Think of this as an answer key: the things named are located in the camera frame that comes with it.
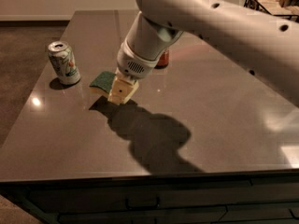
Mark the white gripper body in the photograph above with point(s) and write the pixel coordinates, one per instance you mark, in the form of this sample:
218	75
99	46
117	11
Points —
132	63

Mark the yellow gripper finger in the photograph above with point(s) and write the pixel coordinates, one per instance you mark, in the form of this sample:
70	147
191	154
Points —
123	88

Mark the green and yellow sponge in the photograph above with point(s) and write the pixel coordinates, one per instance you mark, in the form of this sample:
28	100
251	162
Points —
102	84

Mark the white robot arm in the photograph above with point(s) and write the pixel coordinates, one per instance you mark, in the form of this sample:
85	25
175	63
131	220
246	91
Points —
254	40

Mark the red cola can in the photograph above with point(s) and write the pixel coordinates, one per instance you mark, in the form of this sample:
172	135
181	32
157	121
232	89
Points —
163	61

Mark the white green soda can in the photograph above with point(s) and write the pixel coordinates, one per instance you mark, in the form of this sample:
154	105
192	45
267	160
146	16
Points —
63	62

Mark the dark cabinet drawer front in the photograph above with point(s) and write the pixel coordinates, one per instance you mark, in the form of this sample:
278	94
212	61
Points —
188	194

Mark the napkins in basket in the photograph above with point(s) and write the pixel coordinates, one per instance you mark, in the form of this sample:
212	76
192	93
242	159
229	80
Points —
279	7

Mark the black drawer handle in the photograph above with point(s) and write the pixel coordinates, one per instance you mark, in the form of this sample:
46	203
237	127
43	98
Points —
139	203

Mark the black wire basket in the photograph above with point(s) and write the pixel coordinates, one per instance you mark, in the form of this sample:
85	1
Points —
252	5

